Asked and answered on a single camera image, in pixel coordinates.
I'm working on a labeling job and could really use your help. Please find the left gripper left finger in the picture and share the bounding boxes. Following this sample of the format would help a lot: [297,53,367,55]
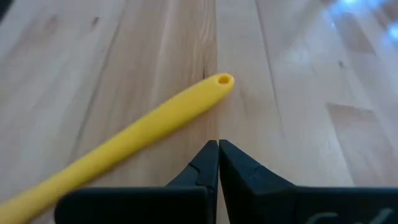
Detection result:
[167,140,220,224]

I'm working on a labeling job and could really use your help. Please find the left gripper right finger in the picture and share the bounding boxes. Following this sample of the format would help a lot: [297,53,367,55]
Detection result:
[219,139,298,224]

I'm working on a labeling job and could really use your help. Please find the yellow plastic spoon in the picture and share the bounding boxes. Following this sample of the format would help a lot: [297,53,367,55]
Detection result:
[0,73,236,224]

